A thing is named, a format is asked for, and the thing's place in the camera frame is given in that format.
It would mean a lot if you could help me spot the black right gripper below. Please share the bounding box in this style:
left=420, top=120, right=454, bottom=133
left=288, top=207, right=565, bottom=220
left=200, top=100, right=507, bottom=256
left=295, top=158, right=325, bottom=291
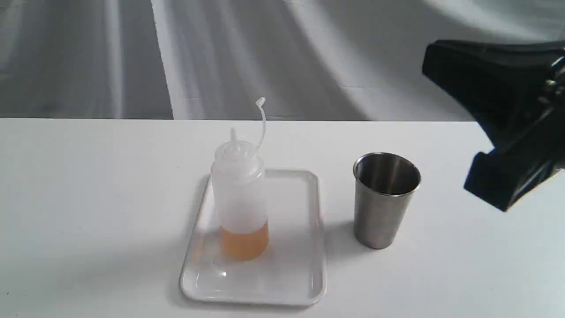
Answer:
left=422, top=40, right=565, bottom=212

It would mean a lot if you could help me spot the clear plastic squeeze bottle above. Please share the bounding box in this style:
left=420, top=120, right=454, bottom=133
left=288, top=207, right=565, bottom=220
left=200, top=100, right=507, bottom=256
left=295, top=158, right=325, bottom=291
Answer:
left=211, top=97, right=270, bottom=261

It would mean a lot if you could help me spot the stainless steel cup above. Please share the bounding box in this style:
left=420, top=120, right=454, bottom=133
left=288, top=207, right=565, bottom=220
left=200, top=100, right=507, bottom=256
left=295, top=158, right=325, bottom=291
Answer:
left=353, top=152, right=422, bottom=250

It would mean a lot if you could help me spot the white plastic tray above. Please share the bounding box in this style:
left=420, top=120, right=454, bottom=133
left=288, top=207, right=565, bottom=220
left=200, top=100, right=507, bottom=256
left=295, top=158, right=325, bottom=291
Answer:
left=179, top=169, right=327, bottom=307

